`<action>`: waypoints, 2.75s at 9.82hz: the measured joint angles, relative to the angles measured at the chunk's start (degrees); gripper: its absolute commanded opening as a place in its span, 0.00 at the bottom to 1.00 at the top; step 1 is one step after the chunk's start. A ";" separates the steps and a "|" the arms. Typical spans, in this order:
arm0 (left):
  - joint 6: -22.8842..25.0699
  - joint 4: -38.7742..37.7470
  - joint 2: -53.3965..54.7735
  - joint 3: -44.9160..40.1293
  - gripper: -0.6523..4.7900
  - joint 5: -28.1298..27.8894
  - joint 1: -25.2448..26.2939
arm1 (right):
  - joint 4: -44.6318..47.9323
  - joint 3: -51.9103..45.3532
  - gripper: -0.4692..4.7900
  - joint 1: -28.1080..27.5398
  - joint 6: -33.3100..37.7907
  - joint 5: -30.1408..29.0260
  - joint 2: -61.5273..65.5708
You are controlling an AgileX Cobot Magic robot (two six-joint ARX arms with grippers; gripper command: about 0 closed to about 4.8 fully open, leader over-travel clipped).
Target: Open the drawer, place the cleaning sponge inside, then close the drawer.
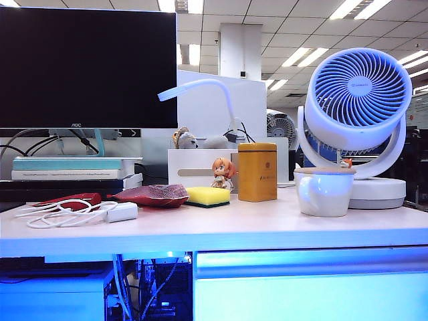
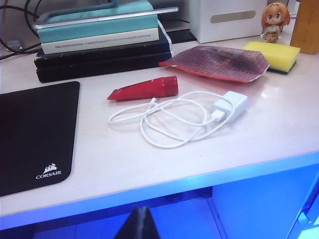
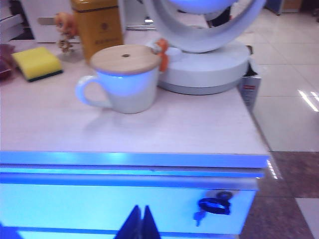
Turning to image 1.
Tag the white low cabinet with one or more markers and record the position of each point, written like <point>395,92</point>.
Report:
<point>50,297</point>

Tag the teal book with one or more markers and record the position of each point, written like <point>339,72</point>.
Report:
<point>67,164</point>

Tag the yellow tea tin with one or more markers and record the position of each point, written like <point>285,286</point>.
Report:
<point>257,174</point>

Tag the white storage box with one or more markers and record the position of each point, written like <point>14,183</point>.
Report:
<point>282,160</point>

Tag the black under-desk tray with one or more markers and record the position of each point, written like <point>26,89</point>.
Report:
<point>20,264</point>

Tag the white round desk fan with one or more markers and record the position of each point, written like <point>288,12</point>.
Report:
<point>334,132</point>

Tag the red flat case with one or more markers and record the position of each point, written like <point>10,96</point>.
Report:
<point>78,198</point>

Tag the white book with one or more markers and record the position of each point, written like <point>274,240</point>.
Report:
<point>67,174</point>

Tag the white power adapter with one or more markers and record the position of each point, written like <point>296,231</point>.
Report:
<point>122,212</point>

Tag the small white background fan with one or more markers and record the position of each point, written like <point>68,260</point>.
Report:
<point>281,128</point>

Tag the black AOC computer monitor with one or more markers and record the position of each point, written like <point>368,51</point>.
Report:
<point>83,67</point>

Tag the small white box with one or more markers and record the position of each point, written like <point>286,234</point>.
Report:
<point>133,180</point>

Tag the black flat box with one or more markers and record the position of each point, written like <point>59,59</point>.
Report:
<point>60,190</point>

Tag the teal monitor stand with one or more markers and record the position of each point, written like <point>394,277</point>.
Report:
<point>99,142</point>

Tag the white flexible desk lamp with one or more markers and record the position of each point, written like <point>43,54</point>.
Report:
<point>220,87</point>

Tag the white tissue box organizer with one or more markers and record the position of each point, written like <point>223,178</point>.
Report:
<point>190,164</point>

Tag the wooden lid with fox figure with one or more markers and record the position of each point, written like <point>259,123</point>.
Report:
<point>321,170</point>

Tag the white partition panel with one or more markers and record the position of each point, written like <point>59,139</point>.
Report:
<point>200,113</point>

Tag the small black wall sensor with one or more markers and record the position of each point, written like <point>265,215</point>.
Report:
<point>243,73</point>

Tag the black computer tower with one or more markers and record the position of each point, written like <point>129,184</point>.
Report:
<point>174,287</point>

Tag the grey round plush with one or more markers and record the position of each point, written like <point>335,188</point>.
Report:
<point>215,142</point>

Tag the red patterned pouch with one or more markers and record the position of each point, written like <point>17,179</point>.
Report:
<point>154,194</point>

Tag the orange-haired anime figurine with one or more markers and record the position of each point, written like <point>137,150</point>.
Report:
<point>223,168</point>

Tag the yellow green cleaning sponge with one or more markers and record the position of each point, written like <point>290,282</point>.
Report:
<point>207,194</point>

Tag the white ceramic mug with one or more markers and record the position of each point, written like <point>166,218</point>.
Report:
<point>329,200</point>

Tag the white desk drawer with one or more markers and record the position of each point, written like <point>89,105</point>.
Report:
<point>301,294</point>

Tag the beige plush toy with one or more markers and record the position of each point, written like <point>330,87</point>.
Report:
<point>185,139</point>

